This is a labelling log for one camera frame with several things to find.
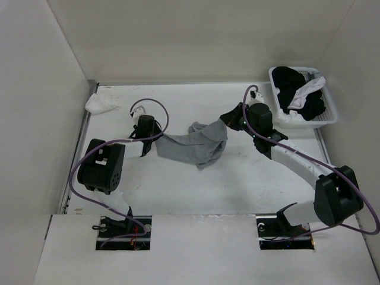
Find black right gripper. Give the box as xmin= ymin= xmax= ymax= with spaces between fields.
xmin=220 ymin=102 xmax=259 ymax=138

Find grey tank top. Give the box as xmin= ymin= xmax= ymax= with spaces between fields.
xmin=156 ymin=119 xmax=228 ymax=171

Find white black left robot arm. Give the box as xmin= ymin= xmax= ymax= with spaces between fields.
xmin=77 ymin=115 xmax=162 ymax=237

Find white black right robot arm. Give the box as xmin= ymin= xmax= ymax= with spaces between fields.
xmin=220 ymin=103 xmax=364 ymax=238

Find white tank top in basket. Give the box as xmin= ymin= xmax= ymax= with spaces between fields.
xmin=274 ymin=76 xmax=326 ymax=123

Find white folded tank top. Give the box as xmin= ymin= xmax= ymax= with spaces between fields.
xmin=85 ymin=93 xmax=120 ymax=115

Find black tank top in basket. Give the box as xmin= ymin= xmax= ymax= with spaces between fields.
xmin=272 ymin=66 xmax=326 ymax=121

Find white plastic laundry basket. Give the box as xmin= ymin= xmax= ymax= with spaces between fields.
xmin=268 ymin=66 xmax=338 ymax=128

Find white front cover board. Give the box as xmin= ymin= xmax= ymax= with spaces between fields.
xmin=34 ymin=214 xmax=379 ymax=284

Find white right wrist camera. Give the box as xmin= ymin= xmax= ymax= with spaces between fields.
xmin=248 ymin=90 xmax=264 ymax=106

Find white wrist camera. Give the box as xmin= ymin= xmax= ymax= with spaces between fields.
xmin=130 ymin=105 xmax=147 ymax=125
xmin=248 ymin=90 xmax=264 ymax=106

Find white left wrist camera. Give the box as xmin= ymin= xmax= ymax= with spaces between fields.
xmin=130 ymin=105 xmax=147 ymax=125

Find aluminium table edge rail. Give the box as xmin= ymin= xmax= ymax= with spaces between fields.
xmin=58 ymin=79 xmax=99 ymax=214

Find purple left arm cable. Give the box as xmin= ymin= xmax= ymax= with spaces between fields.
xmin=68 ymin=98 xmax=170 ymax=250

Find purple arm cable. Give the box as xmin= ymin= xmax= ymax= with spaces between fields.
xmin=68 ymin=98 xmax=170 ymax=250
xmin=242 ymin=84 xmax=380 ymax=238

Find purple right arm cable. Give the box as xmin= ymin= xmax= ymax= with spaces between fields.
xmin=242 ymin=84 xmax=380 ymax=238

